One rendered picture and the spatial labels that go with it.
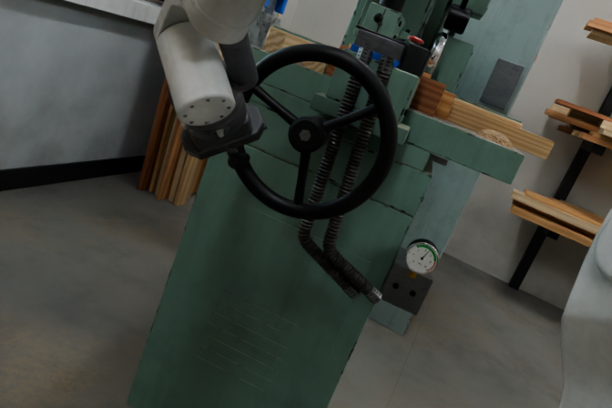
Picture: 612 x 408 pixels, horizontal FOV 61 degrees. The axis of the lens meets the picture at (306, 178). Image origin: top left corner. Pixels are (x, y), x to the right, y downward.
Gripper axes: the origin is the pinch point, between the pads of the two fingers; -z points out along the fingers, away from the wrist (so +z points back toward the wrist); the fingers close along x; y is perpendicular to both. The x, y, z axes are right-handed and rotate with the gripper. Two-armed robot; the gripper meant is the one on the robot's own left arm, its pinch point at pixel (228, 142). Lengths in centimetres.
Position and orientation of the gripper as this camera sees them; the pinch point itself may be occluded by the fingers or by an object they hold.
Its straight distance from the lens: 81.3
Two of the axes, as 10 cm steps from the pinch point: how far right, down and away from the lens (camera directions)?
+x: 9.4, -3.3, 0.8
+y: -3.4, -8.9, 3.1
